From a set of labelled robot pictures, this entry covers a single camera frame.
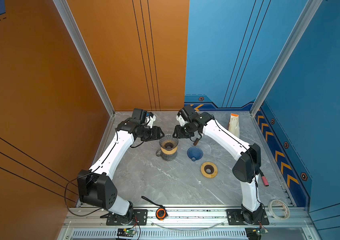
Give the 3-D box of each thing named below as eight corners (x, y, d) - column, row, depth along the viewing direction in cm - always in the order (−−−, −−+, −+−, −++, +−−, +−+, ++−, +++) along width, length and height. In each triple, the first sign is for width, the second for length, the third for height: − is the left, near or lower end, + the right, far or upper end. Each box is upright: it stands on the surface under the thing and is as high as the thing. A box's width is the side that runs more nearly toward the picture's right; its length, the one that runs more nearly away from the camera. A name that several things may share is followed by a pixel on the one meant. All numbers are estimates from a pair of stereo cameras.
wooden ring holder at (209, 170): (201, 178, 88) (202, 176, 86) (200, 164, 94) (200, 162, 92) (217, 178, 88) (218, 176, 86) (215, 164, 94) (216, 162, 92)
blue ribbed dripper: (187, 162, 95) (188, 156, 89) (186, 152, 99) (187, 146, 93) (201, 162, 95) (203, 156, 89) (200, 152, 99) (201, 146, 93)
